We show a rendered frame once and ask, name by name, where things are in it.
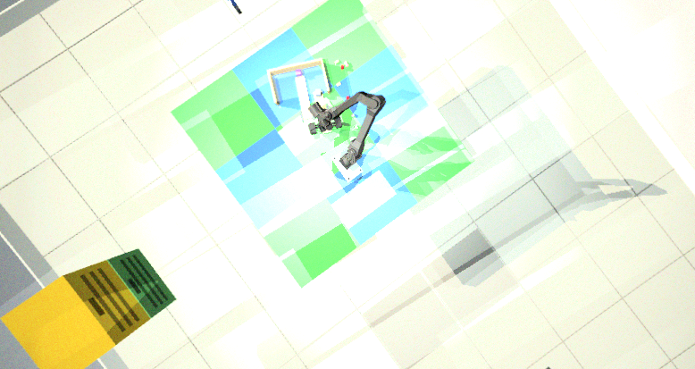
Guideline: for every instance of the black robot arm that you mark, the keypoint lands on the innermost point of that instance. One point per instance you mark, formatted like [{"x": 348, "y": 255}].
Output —
[{"x": 356, "y": 146}]

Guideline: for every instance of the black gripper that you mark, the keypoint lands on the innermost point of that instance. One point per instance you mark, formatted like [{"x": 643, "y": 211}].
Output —
[{"x": 313, "y": 130}]

